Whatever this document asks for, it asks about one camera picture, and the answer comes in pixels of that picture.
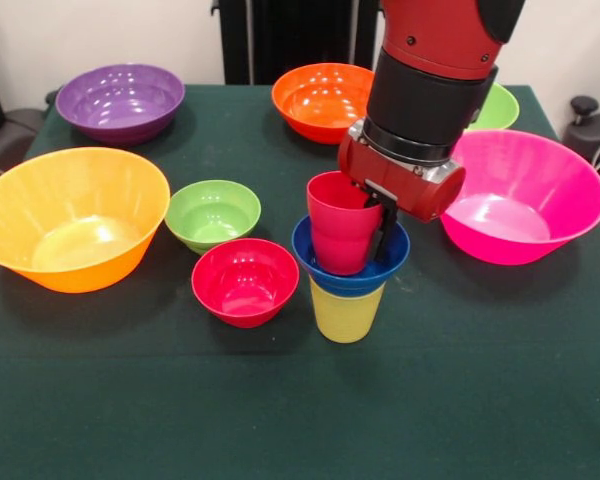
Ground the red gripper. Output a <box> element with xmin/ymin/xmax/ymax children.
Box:
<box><xmin>337</xmin><ymin>119</ymin><xmax>467</xmax><ymax>265</ymax></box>

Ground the red cup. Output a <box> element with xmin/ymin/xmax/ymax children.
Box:
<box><xmin>306</xmin><ymin>170</ymin><xmax>385</xmax><ymax>277</ymax></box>

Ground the small blue bowl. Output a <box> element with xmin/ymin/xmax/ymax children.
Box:
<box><xmin>291</xmin><ymin>214</ymin><xmax>411</xmax><ymax>297</ymax></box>

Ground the yellow translucent cup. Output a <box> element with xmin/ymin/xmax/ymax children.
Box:
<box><xmin>308</xmin><ymin>276</ymin><xmax>387</xmax><ymax>344</ymax></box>

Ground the orange bowl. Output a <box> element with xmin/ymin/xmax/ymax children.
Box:
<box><xmin>271</xmin><ymin>62</ymin><xmax>376</xmax><ymax>146</ymax></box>

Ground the small red bowl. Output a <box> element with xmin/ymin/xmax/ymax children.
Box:
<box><xmin>190</xmin><ymin>237</ymin><xmax>301</xmax><ymax>330</ymax></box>

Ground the large pink bowl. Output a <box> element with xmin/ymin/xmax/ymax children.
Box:
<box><xmin>438</xmin><ymin>129</ymin><xmax>600</xmax><ymax>267</ymax></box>

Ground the large light green bowl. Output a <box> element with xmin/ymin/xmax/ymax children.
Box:
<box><xmin>467</xmin><ymin>83</ymin><xmax>520</xmax><ymax>131</ymax></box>

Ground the small green bowl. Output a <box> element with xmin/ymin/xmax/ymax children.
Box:
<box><xmin>164</xmin><ymin>179</ymin><xmax>262</xmax><ymax>255</ymax></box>

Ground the dark green tablecloth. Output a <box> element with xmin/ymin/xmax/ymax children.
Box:
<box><xmin>0</xmin><ymin>83</ymin><xmax>600</xmax><ymax>480</ymax></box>

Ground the black round base with knob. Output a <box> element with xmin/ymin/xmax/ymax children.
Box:
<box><xmin>562</xmin><ymin>94</ymin><xmax>600</xmax><ymax>191</ymax></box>

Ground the purple bowl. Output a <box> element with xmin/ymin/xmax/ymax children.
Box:
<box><xmin>54</xmin><ymin>63</ymin><xmax>186</xmax><ymax>147</ymax></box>

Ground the large yellow-orange bowl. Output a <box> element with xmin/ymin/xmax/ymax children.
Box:
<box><xmin>0</xmin><ymin>146</ymin><xmax>172</xmax><ymax>294</ymax></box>

